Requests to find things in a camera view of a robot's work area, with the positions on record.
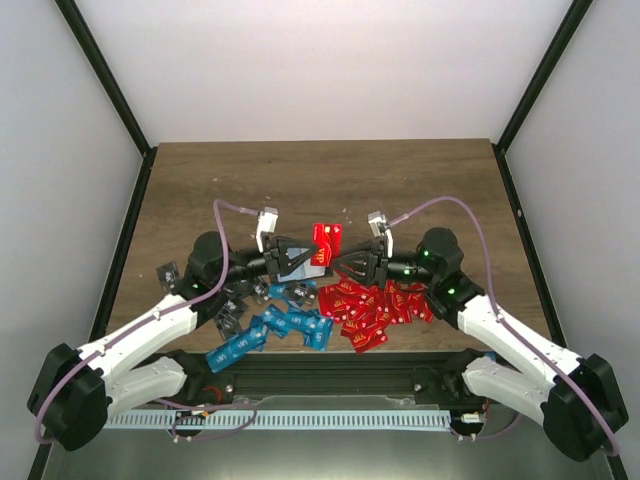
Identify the white slotted cable duct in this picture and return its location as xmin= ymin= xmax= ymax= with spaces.
xmin=105 ymin=409 xmax=451 ymax=432

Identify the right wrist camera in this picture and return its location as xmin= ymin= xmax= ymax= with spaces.
xmin=367 ymin=211 xmax=394 ymax=257

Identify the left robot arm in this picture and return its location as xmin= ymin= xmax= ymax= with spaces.
xmin=27 ymin=231 xmax=318 ymax=451

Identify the lone black VIP card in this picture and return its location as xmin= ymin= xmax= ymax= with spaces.
xmin=156 ymin=261 xmax=180 ymax=293

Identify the blue VIP card pile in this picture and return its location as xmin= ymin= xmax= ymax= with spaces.
xmin=205 ymin=281 xmax=334 ymax=373

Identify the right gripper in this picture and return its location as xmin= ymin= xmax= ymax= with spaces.
xmin=333 ymin=241 xmax=438 ymax=290

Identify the black card holder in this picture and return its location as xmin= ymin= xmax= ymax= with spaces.
xmin=276 ymin=262 xmax=332 ymax=283

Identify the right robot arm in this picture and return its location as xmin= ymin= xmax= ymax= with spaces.
xmin=331 ymin=227 xmax=629 ymax=462

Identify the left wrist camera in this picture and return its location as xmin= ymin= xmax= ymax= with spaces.
xmin=255 ymin=207 xmax=279 ymax=252

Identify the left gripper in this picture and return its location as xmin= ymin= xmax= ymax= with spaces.
xmin=216 ymin=236 xmax=319 ymax=286

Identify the black aluminium frame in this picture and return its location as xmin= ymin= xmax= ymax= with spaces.
xmin=27 ymin=0 xmax=629 ymax=480

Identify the black VIP card pile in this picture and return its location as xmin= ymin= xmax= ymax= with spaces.
xmin=214 ymin=278 xmax=269 ymax=341

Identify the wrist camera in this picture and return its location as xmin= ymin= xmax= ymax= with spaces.
xmin=255 ymin=207 xmax=279 ymax=252
xmin=367 ymin=211 xmax=394 ymax=257

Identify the red VIP card pile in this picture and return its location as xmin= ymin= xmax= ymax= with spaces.
xmin=318 ymin=277 xmax=434 ymax=354

